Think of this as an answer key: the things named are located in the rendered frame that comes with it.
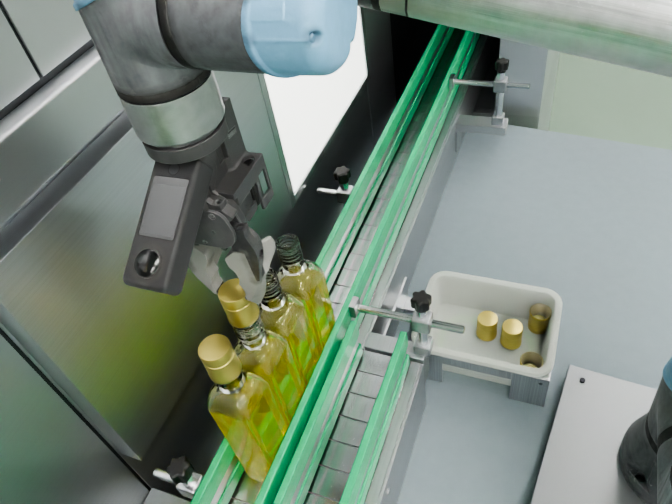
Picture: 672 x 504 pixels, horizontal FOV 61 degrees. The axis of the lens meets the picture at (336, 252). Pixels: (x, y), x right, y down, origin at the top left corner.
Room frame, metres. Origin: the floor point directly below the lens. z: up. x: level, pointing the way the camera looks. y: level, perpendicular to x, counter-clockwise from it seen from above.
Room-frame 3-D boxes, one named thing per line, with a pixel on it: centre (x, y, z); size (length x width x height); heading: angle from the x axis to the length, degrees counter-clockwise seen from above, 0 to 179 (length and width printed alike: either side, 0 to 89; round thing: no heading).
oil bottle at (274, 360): (0.41, 0.11, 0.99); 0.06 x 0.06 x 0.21; 62
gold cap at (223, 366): (0.36, 0.14, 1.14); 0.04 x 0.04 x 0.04
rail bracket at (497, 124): (1.06, -0.39, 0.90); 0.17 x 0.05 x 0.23; 61
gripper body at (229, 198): (0.44, 0.10, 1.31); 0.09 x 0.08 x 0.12; 152
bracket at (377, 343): (0.51, -0.06, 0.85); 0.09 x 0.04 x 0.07; 61
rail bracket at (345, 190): (0.81, -0.02, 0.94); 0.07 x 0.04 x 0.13; 61
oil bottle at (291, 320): (0.46, 0.09, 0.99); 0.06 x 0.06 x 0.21; 60
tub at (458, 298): (0.56, -0.22, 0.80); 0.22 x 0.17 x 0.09; 61
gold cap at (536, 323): (0.56, -0.32, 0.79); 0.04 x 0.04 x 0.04
